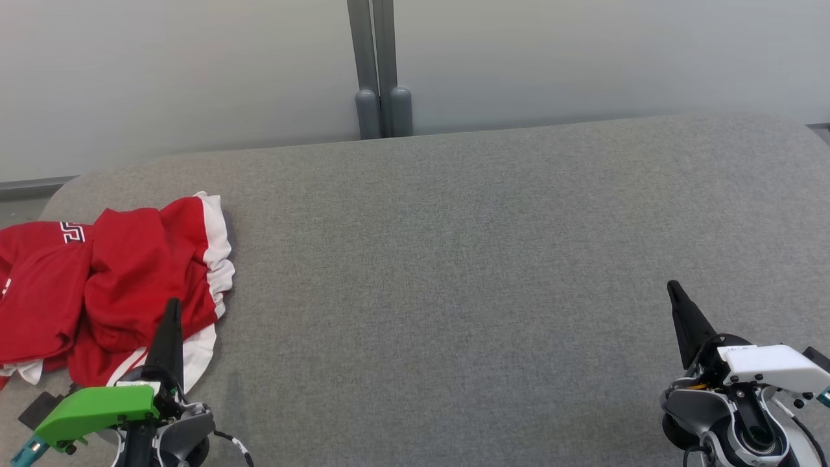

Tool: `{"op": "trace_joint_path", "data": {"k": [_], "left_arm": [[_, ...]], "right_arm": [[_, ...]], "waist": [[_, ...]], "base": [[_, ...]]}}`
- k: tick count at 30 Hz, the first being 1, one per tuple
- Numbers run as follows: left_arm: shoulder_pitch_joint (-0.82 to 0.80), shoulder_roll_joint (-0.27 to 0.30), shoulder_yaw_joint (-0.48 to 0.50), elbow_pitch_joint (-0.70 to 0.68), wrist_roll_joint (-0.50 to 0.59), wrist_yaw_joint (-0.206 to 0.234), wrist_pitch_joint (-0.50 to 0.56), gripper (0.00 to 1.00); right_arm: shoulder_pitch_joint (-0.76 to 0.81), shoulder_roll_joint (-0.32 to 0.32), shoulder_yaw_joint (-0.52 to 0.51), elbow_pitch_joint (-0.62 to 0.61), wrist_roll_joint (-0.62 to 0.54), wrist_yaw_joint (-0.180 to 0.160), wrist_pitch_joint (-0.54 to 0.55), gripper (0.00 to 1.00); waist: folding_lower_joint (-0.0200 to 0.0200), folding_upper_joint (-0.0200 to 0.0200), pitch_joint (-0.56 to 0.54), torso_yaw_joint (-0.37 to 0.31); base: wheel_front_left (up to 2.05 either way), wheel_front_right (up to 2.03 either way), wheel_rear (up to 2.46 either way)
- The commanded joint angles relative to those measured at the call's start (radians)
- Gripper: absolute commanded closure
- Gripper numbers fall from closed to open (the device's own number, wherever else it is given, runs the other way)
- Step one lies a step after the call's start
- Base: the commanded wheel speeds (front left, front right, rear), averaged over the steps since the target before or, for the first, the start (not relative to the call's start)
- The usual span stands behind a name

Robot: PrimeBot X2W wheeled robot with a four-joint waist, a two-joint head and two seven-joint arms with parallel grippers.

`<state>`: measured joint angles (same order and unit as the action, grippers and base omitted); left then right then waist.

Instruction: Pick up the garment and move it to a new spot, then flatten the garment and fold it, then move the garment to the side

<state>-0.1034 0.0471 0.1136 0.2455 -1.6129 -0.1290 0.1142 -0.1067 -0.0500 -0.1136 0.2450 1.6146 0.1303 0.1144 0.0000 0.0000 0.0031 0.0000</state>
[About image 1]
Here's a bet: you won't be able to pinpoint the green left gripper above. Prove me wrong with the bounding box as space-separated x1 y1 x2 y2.
34 296 185 452

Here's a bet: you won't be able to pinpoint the red shirt with white sleeves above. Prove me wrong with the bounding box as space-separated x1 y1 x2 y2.
0 221 98 390

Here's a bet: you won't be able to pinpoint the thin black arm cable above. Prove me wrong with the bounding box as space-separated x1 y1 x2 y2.
781 399 829 467
213 429 255 467

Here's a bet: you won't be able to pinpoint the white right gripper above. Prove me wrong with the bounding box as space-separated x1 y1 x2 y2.
667 280 830 394

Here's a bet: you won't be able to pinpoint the left teal plug camera cable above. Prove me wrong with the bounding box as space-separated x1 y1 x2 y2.
10 435 51 467

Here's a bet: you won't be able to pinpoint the grey metal post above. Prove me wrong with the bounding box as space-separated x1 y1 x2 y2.
347 0 383 141
372 0 414 138

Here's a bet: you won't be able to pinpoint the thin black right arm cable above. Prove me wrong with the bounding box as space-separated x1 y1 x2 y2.
781 399 829 467

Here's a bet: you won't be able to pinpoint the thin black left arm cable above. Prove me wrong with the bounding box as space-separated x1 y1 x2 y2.
213 429 255 467

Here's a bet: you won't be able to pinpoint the red shorts with white stripes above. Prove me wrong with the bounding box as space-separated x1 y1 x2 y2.
68 191 235 394

